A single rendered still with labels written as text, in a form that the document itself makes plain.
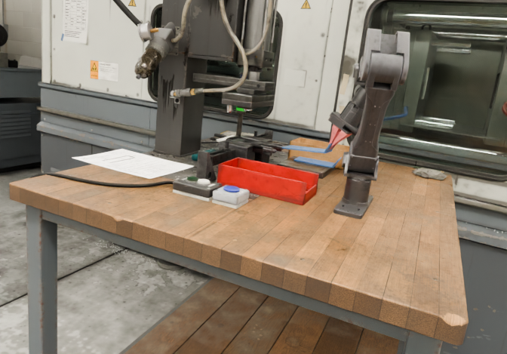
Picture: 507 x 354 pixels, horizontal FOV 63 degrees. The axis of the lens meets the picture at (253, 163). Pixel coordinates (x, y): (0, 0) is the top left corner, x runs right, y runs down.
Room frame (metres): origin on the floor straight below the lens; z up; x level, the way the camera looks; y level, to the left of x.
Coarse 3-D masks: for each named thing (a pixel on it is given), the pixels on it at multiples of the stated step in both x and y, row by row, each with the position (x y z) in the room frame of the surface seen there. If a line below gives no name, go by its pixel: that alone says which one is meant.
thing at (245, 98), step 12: (252, 72) 1.32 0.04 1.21; (216, 84) 1.35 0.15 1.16; (228, 84) 1.33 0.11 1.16; (252, 84) 1.30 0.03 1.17; (264, 84) 1.28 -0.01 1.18; (228, 96) 1.25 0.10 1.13; (240, 96) 1.24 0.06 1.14; (252, 96) 1.22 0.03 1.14; (264, 96) 1.31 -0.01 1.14; (228, 108) 1.28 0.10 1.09; (252, 108) 1.32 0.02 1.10
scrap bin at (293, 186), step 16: (240, 160) 1.19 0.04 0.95; (224, 176) 1.08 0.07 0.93; (240, 176) 1.06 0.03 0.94; (256, 176) 1.04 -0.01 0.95; (272, 176) 1.02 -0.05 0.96; (288, 176) 1.13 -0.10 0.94; (304, 176) 1.11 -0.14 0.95; (256, 192) 1.04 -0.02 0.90; (272, 192) 1.02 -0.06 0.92; (288, 192) 1.00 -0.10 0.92; (304, 192) 0.99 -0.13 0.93
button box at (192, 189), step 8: (32, 176) 1.03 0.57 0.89; (56, 176) 1.00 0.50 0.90; (64, 176) 0.99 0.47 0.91; (96, 184) 0.97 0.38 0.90; (104, 184) 0.97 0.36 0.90; (112, 184) 0.97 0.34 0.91; (120, 184) 0.97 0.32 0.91; (128, 184) 0.98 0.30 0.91; (136, 184) 0.98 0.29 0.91; (144, 184) 0.99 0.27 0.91; (152, 184) 1.00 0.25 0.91; (160, 184) 1.01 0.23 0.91; (176, 184) 0.98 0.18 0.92; (184, 184) 0.97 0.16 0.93; (192, 184) 0.97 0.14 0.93; (200, 184) 0.97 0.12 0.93; (208, 184) 0.98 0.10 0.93; (216, 184) 0.99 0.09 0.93; (176, 192) 0.98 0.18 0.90; (184, 192) 0.97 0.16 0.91; (192, 192) 0.96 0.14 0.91; (200, 192) 0.95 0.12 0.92; (208, 192) 0.94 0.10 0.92; (208, 200) 0.94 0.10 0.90
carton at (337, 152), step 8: (296, 144) 1.51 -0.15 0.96; (304, 144) 1.50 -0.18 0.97; (312, 144) 1.60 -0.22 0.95; (320, 144) 1.59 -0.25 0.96; (328, 144) 1.58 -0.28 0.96; (336, 144) 1.57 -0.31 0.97; (288, 152) 1.52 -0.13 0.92; (296, 152) 1.51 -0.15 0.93; (304, 152) 1.49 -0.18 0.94; (312, 152) 1.48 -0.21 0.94; (328, 152) 1.46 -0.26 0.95; (336, 152) 1.45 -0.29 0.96; (328, 160) 1.46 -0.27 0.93; (336, 160) 1.45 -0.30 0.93; (336, 168) 1.45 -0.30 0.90
